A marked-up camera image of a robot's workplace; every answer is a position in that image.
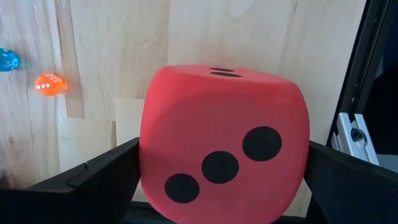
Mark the small light blue die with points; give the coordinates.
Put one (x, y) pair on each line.
(7, 59)

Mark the large red foam die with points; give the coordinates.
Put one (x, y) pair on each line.
(224, 124)

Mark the small orange translucent die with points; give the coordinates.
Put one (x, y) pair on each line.
(49, 84)

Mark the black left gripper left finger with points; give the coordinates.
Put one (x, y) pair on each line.
(62, 199)

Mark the silver corner bracket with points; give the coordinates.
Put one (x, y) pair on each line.
(348, 133)

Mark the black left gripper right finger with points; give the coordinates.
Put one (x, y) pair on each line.
(351, 193)

